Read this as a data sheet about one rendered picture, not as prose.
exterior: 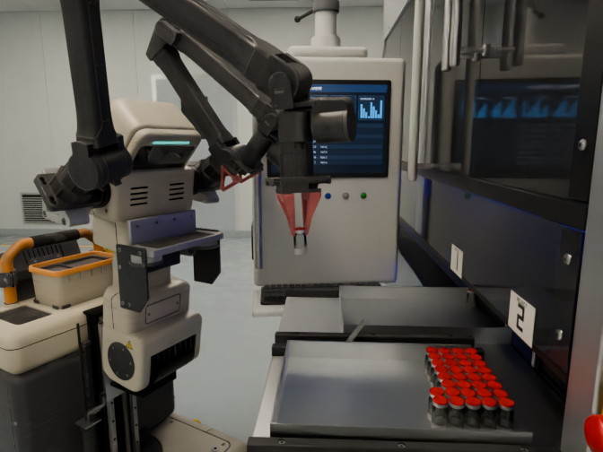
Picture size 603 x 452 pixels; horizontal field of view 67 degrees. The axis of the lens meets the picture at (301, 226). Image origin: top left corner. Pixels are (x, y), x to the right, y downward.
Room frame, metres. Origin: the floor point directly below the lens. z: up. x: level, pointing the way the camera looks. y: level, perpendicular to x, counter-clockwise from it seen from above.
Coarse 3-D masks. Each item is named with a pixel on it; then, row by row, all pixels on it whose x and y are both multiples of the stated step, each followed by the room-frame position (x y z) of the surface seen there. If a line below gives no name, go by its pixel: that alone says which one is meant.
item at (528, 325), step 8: (512, 296) 0.69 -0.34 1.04; (512, 304) 0.68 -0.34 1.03; (520, 304) 0.66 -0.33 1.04; (528, 304) 0.63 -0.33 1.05; (512, 312) 0.68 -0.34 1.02; (520, 312) 0.65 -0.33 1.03; (528, 312) 0.63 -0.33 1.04; (512, 320) 0.68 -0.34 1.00; (520, 320) 0.65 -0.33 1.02; (528, 320) 0.63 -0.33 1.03; (512, 328) 0.68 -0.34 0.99; (528, 328) 0.63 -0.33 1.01; (520, 336) 0.65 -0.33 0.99; (528, 336) 0.62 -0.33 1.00; (528, 344) 0.62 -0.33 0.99
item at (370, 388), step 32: (288, 352) 0.78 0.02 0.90; (320, 352) 0.79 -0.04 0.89; (352, 352) 0.79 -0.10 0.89; (384, 352) 0.79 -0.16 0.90; (416, 352) 0.78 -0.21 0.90; (288, 384) 0.70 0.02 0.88; (320, 384) 0.70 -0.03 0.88; (352, 384) 0.70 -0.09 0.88; (384, 384) 0.70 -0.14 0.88; (416, 384) 0.70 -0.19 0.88; (288, 416) 0.61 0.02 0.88; (320, 416) 0.61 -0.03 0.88; (352, 416) 0.61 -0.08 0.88; (384, 416) 0.61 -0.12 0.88; (416, 416) 0.61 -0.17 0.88
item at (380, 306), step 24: (360, 288) 1.13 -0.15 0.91; (384, 288) 1.13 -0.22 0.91; (408, 288) 1.12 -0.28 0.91; (432, 288) 1.12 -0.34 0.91; (456, 288) 1.12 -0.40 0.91; (360, 312) 1.03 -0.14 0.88; (384, 312) 1.03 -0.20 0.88; (408, 312) 1.03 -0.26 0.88; (432, 312) 1.03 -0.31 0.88; (456, 312) 1.03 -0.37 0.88; (480, 312) 1.03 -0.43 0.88; (480, 336) 0.86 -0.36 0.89; (504, 336) 0.86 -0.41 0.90
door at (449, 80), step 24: (480, 0) 0.98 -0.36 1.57; (432, 24) 1.41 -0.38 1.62; (480, 24) 0.97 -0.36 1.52; (432, 48) 1.39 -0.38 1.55; (432, 72) 1.38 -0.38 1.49; (456, 72) 1.12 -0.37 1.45; (432, 96) 1.36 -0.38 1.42; (456, 96) 1.11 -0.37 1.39; (432, 120) 1.35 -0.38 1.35; (456, 120) 1.10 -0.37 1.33; (432, 144) 1.33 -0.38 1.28; (456, 144) 1.09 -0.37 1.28; (456, 168) 1.08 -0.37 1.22
